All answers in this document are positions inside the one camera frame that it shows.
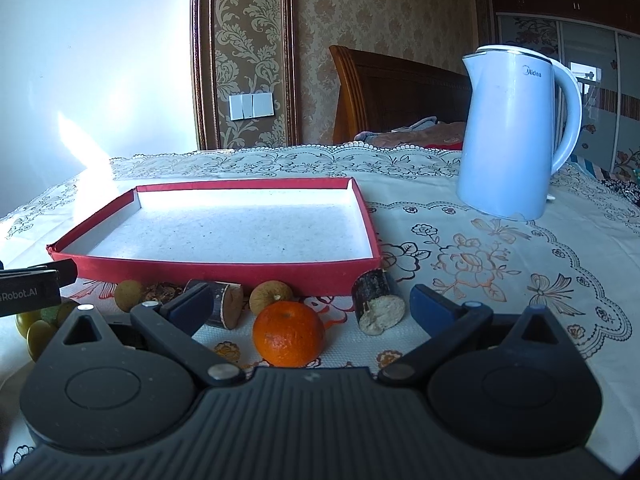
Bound ornate wooden wall frame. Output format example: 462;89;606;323
191;0;302;150

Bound bedding pile on bed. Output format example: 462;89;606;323
354;116;466;151

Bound green cucumber piece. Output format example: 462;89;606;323
40;298;79;327

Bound wooden bed headboard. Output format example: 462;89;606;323
330;46;472;144

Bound white electric kettle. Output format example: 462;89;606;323
457;44;582;221

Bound red shallow tray box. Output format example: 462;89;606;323
47;178;382;296

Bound orange mandarin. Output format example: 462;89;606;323
252;301;326;367

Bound tan longan fruit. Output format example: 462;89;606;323
114;280;145;312
248;281;293;315

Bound glass wardrobe sliding doors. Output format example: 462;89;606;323
497;13;640;180

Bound dark sugarcane piece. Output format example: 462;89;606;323
184;280;244;330
352;269;407;336

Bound green tomato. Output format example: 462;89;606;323
15;310;41;338
26;320;58;362

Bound white wall switch panel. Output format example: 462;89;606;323
228;92;274;122

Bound brown water chestnut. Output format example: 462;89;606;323
142;282;183;304

